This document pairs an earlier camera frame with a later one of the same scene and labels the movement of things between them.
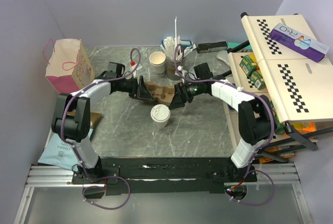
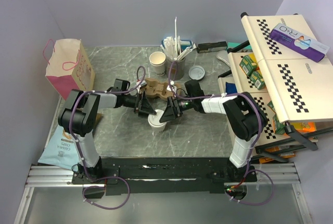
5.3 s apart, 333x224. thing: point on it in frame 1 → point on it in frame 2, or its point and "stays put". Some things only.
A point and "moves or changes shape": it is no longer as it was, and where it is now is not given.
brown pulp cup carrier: x=163 y=94 moves or changes shape
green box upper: x=247 y=64 stays put
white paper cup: x=161 y=125 → x=159 y=129
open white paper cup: x=157 y=60 stays put
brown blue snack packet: x=60 y=153 stays put
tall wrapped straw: x=175 y=37 stays put
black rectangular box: x=212 y=47 stays put
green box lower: x=258 y=80 stays put
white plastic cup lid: x=160 y=112 moves or changes shape
